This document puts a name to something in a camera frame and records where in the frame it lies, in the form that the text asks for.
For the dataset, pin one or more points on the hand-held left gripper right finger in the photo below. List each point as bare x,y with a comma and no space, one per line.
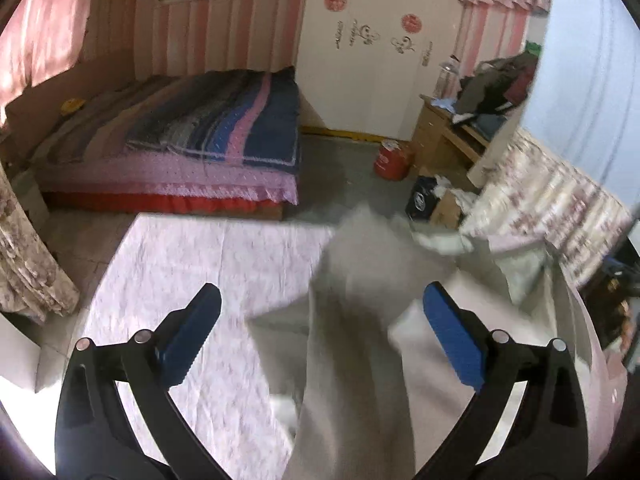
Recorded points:
456,331

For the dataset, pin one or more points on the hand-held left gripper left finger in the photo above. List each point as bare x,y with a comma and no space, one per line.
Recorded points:
186,331

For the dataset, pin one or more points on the white pants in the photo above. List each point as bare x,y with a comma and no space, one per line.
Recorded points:
380,340

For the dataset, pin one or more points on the pile of dark clothes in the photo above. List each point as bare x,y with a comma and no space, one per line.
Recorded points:
495,87

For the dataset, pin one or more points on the cardboard box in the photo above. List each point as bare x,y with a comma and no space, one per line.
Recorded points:
447,207

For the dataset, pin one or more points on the dark blue bag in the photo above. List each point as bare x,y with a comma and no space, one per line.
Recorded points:
424,197

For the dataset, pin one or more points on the floral patterned cloth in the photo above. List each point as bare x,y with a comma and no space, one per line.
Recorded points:
545,200

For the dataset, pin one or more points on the floral curtain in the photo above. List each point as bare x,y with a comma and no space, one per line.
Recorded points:
25,260

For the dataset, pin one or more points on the red bucket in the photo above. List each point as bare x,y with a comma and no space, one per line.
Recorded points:
392,158

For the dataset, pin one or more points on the wooden desk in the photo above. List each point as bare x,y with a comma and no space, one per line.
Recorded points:
445,132

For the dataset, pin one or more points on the bed with striped blanket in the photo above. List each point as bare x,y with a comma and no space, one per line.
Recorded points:
185,130

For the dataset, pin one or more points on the clear plastic jar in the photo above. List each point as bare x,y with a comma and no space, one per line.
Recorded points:
445,80

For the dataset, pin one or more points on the yellow toy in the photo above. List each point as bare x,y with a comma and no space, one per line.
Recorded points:
71,105

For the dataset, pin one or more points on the white wardrobe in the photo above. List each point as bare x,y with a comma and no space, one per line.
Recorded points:
380,45

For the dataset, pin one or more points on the pink window curtain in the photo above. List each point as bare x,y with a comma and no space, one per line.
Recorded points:
37,35

